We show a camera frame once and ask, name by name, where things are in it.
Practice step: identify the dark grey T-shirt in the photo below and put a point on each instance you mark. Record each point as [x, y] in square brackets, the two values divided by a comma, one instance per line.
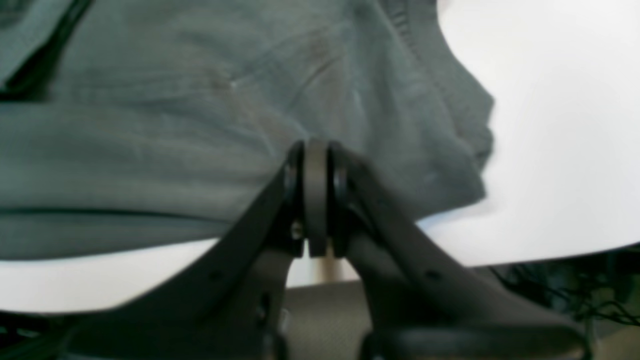
[129, 124]

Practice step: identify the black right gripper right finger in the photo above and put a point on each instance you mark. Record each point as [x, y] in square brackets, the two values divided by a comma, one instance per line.
[423, 304]

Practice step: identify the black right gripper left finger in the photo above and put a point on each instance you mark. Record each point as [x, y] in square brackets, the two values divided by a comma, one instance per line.
[227, 304]

